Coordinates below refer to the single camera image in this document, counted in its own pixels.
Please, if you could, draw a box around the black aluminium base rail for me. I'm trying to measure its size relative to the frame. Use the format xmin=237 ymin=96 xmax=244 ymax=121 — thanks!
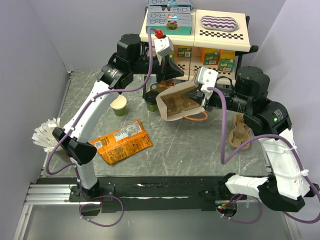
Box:
xmin=24 ymin=176 xmax=238 ymax=222

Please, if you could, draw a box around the teal R&O box stack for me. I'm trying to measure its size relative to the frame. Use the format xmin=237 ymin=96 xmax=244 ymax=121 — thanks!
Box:
xmin=145 ymin=0 xmax=194 ymax=36

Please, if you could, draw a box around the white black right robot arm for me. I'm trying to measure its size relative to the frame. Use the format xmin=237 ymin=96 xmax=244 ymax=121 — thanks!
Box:
xmin=191 ymin=66 xmax=318 ymax=213

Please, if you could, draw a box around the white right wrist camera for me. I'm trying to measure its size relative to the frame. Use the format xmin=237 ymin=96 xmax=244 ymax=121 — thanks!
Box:
xmin=194 ymin=67 xmax=219 ymax=100

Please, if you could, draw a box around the cream black three-tier shelf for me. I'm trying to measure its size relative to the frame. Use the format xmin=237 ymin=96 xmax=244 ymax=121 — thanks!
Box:
xmin=139 ymin=8 xmax=258 ymax=85

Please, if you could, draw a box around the black plastic cup lid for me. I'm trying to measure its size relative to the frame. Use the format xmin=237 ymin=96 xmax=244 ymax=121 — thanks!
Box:
xmin=144 ymin=90 xmax=160 ymax=105

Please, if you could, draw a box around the green paper coffee cup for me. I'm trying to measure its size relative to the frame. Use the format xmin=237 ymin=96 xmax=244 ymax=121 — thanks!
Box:
xmin=146 ymin=102 xmax=158 ymax=113
xmin=110 ymin=95 xmax=127 ymax=117

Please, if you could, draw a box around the white Cream Bear paper bag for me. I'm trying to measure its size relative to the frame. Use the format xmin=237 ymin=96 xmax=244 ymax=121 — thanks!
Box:
xmin=155 ymin=76 xmax=208 ymax=122

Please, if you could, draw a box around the orange green snack box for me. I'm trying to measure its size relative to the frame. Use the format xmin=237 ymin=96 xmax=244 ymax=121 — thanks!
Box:
xmin=199 ymin=47 xmax=220 ymax=66
xmin=217 ymin=49 xmax=236 ymax=73
xmin=177 ymin=45 xmax=192 ymax=58

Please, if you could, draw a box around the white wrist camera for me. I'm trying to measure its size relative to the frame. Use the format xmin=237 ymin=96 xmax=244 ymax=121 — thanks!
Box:
xmin=194 ymin=67 xmax=219 ymax=100
xmin=154 ymin=29 xmax=174 ymax=61

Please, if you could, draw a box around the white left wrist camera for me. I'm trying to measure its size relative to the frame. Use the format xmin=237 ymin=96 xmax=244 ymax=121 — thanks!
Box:
xmin=154 ymin=29 xmax=174 ymax=61

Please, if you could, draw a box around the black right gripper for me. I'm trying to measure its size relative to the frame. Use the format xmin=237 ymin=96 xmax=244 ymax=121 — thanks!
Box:
xmin=183 ymin=85 xmax=251 ymax=113

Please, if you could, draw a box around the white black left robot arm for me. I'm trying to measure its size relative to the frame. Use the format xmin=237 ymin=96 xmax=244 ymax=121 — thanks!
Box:
xmin=52 ymin=30 xmax=184 ymax=201

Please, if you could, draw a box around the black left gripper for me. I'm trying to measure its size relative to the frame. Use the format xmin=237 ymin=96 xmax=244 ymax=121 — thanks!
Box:
xmin=130 ymin=52 xmax=185 ymax=85

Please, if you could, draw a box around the brown chips bag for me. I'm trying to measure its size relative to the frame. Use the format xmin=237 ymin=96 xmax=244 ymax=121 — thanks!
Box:
xmin=150 ymin=79 xmax=174 ymax=93

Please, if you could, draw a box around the purple striped sleep mask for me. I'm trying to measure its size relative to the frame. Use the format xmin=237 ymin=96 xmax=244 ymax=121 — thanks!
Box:
xmin=200 ymin=15 xmax=239 ymax=33

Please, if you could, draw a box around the brown cardboard cup carrier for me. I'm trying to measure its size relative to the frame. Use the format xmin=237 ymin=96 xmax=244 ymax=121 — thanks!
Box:
xmin=161 ymin=94 xmax=203 ymax=120
xmin=228 ymin=113 xmax=252 ymax=149

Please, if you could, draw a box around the orange chips bag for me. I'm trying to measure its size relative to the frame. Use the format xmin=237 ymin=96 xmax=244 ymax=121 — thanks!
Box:
xmin=90 ymin=119 xmax=153 ymax=165

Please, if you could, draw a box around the white paper straws bundle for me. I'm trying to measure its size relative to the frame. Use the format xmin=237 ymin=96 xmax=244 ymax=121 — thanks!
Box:
xmin=31 ymin=117 xmax=61 ymax=153

